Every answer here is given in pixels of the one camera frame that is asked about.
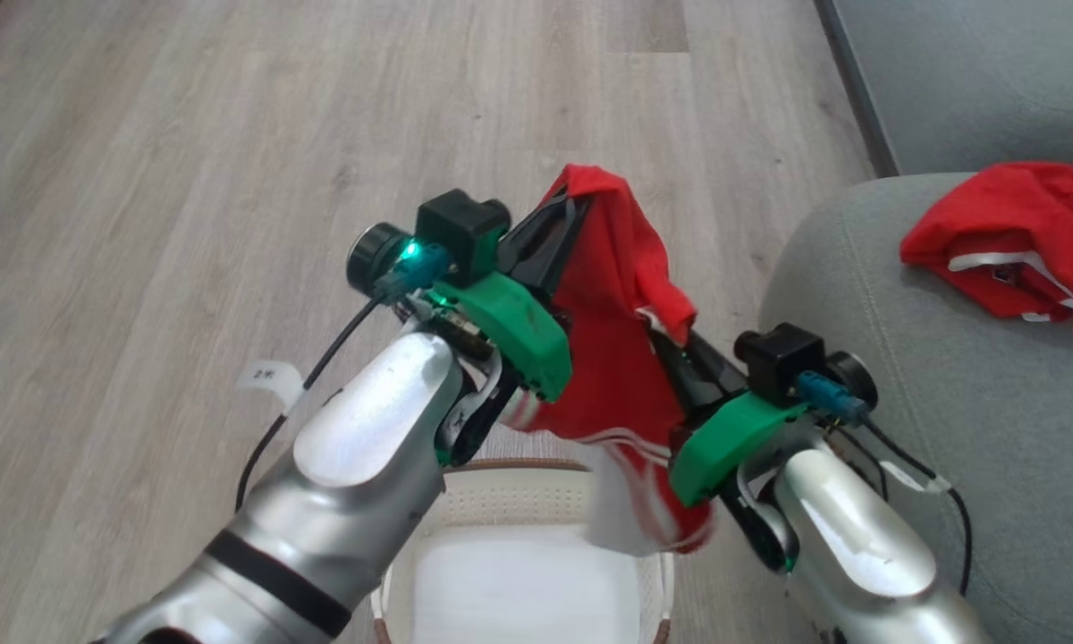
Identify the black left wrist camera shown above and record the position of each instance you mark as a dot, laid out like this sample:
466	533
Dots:
456	231

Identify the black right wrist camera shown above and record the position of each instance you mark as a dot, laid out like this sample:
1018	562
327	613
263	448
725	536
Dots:
782	358

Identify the red garment with white stripes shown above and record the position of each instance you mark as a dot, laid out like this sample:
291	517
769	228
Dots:
608	376

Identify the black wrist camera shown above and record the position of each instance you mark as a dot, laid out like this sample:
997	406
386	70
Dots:
456	231
782	358

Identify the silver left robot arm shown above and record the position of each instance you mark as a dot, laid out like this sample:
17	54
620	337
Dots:
358	483

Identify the white and brown laundry basket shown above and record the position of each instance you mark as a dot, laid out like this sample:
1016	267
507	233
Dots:
501	501

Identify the grey fabric sofa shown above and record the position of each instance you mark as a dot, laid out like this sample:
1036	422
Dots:
1019	402

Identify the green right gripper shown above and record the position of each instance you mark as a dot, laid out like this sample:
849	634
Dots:
733	438

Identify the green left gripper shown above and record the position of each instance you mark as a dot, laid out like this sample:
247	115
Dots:
514	331

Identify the red garment with white trim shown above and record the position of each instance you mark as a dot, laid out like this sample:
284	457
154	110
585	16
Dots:
984	215

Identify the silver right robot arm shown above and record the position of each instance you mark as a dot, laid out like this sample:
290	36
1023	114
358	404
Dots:
858	546

